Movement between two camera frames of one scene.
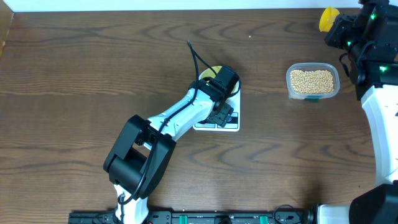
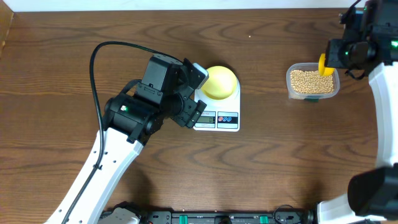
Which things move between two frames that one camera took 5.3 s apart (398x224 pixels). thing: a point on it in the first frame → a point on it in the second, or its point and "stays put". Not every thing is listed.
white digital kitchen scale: x=234 y=124 stays put
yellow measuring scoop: x=328 y=18 → x=324 y=71
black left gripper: x=223 y=119 → x=191 y=112
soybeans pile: x=316 y=81 stays put
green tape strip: x=312 y=99 stays put
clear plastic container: x=312 y=80 stays put
